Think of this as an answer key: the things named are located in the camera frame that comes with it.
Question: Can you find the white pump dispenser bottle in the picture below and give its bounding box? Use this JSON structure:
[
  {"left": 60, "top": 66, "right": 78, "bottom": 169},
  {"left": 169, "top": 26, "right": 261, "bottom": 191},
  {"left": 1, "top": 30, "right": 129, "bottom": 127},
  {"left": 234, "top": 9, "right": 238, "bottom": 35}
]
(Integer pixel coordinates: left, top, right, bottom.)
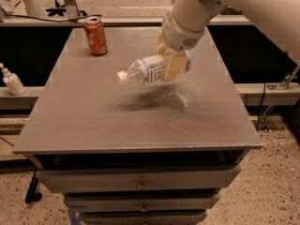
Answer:
[{"left": 0, "top": 63, "right": 26, "bottom": 96}]

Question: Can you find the middle grey drawer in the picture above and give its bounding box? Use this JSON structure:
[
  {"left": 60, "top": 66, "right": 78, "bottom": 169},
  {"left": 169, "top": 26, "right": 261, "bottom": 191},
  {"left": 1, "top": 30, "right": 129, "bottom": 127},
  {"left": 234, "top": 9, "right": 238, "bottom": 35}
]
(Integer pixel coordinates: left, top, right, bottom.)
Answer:
[{"left": 64, "top": 192, "right": 219, "bottom": 212}]

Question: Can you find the black cable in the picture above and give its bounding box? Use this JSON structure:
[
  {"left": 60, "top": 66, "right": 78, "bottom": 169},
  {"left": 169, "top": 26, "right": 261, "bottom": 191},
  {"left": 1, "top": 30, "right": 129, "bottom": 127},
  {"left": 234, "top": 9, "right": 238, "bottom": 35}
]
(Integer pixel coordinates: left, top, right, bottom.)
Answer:
[{"left": 8, "top": 13, "right": 104, "bottom": 23}]

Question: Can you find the orange soda can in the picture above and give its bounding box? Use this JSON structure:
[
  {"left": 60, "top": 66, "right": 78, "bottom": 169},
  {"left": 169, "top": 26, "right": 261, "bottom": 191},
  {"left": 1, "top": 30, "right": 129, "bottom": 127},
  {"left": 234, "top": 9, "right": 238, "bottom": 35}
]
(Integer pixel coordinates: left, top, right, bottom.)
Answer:
[{"left": 84, "top": 16, "right": 108, "bottom": 55}]

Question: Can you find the grey metal rail frame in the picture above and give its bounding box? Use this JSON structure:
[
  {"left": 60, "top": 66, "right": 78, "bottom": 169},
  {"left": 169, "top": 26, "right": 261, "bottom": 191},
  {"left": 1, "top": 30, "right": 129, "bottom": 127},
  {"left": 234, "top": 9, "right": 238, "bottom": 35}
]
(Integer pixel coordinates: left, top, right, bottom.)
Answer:
[{"left": 0, "top": 0, "right": 300, "bottom": 28}]

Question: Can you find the grey drawer cabinet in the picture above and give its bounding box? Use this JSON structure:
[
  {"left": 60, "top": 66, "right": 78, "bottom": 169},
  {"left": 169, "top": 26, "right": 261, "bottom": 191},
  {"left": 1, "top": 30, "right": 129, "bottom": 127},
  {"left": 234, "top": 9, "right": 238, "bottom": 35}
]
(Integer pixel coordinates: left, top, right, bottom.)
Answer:
[{"left": 12, "top": 25, "right": 264, "bottom": 225}]

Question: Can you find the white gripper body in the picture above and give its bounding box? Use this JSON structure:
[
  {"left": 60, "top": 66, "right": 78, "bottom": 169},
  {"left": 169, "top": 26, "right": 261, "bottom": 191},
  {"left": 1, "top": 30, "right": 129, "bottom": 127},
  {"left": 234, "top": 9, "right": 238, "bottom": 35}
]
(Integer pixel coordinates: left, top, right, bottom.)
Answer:
[{"left": 161, "top": 7, "right": 208, "bottom": 51}]

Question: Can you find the black caster leg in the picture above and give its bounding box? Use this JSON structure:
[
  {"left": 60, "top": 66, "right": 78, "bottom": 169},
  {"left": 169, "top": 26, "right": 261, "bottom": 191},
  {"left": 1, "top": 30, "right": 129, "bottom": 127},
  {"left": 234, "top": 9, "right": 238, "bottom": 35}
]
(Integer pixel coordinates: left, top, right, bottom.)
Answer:
[{"left": 24, "top": 171, "right": 42, "bottom": 204}]

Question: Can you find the grey drawer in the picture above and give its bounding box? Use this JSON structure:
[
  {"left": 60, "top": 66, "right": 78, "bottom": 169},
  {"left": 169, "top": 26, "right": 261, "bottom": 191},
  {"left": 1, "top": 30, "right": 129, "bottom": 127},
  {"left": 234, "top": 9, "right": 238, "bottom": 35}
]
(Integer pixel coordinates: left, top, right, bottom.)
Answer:
[
  {"left": 37, "top": 165, "right": 241, "bottom": 193},
  {"left": 64, "top": 192, "right": 219, "bottom": 212},
  {"left": 82, "top": 210, "right": 207, "bottom": 225}
]

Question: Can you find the bottom grey drawer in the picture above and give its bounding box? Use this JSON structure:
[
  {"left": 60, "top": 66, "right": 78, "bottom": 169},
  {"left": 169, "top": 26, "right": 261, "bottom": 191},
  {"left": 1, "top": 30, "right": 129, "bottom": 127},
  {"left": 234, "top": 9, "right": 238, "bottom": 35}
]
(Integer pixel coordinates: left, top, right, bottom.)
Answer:
[{"left": 82, "top": 210, "right": 207, "bottom": 225}]

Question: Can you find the clear blue-labelled plastic bottle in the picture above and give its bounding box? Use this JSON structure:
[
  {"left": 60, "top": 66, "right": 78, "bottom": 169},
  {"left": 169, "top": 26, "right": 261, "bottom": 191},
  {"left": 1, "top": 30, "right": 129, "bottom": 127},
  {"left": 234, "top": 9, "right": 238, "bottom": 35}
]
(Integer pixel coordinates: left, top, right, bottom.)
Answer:
[{"left": 117, "top": 52, "right": 191, "bottom": 85}]

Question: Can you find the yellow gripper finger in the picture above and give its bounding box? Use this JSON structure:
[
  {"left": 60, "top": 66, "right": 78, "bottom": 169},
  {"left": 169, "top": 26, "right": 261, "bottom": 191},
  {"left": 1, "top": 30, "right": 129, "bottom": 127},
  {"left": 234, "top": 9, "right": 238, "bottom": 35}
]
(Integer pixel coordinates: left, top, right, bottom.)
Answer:
[
  {"left": 162, "top": 52, "right": 188, "bottom": 82},
  {"left": 154, "top": 32, "right": 167, "bottom": 54}
]

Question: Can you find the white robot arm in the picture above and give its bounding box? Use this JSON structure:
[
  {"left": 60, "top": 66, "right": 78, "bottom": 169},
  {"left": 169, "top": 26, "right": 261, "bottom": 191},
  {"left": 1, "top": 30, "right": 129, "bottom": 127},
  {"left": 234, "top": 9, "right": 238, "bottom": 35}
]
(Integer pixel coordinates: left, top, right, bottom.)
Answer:
[{"left": 155, "top": 0, "right": 300, "bottom": 82}]

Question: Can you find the top grey drawer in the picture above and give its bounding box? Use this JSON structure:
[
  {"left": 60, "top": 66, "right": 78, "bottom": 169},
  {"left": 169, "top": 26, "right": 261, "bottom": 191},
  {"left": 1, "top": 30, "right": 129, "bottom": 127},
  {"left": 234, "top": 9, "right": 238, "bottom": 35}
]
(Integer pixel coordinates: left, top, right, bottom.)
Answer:
[{"left": 37, "top": 165, "right": 241, "bottom": 193}]

